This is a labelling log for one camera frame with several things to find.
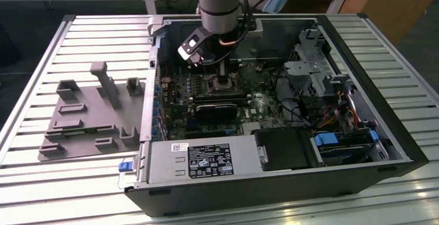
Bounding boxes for black RAM slot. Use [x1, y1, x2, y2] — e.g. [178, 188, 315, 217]
[193, 98, 251, 106]
[194, 93, 249, 100]

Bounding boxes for silver CPU plate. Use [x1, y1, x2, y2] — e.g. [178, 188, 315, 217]
[210, 77, 235, 90]

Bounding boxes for grey power supply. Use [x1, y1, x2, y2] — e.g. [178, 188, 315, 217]
[135, 135, 263, 184]

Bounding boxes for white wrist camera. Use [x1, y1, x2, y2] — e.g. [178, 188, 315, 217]
[178, 28, 207, 62]

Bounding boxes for grey metal drive cage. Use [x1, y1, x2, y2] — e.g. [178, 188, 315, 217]
[283, 29, 345, 97]

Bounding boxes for black drive bay box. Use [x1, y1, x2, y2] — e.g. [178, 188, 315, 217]
[253, 127, 326, 172]

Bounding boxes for hard disk in blue carrier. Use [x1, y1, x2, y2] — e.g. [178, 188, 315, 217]
[310, 129, 382, 166]

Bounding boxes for green motherboard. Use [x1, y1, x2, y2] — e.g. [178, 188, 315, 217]
[157, 58, 287, 142]

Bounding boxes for black open PC case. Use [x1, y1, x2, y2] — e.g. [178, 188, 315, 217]
[123, 13, 432, 218]

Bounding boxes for green RAM stick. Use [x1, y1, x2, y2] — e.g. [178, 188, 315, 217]
[58, 129, 99, 135]

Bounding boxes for coloured wire bundle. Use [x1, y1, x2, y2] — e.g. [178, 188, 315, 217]
[317, 105, 361, 130]

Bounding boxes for black graphics card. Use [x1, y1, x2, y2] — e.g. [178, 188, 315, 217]
[195, 103, 239, 123]

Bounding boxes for grey parts rack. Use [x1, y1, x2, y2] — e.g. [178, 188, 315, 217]
[37, 61, 149, 162]

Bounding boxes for silver chipset heat sink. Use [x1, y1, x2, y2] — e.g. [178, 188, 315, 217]
[242, 122, 262, 133]

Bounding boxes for wooden cabinet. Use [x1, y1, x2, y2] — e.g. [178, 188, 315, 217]
[344, 0, 439, 46]

